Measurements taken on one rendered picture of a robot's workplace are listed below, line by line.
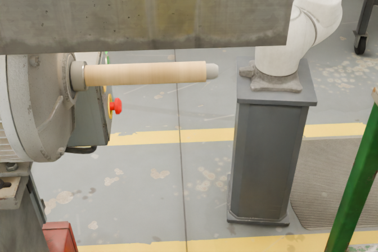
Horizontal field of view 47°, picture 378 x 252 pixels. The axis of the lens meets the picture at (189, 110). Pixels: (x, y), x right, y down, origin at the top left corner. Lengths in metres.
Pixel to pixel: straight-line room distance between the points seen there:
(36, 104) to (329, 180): 1.84
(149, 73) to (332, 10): 1.06
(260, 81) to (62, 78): 1.03
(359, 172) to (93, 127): 0.80
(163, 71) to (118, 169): 1.63
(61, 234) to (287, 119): 0.85
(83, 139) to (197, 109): 1.60
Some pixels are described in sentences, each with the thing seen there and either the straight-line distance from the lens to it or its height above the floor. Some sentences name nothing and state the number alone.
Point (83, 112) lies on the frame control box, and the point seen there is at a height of 1.03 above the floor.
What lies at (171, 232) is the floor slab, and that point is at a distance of 1.99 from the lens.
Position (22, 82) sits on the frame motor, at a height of 1.32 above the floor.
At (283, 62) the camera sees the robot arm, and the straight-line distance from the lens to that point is 1.52.
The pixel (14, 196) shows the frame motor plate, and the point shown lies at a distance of 0.71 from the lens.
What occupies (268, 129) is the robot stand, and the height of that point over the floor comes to 0.56.
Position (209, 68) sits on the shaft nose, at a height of 1.26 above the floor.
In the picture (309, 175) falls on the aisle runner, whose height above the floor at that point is 0.00.
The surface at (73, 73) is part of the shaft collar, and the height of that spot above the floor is 1.27.
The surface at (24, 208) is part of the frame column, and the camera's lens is 1.01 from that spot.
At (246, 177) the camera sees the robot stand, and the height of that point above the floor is 0.29.
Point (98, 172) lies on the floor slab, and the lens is 2.26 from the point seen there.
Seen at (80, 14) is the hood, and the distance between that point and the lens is 0.45.
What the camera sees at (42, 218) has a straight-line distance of 1.24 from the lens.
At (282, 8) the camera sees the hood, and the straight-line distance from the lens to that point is 0.46.
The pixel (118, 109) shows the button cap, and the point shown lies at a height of 0.98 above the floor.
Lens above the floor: 1.63
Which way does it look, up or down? 39 degrees down
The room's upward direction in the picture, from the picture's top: straight up
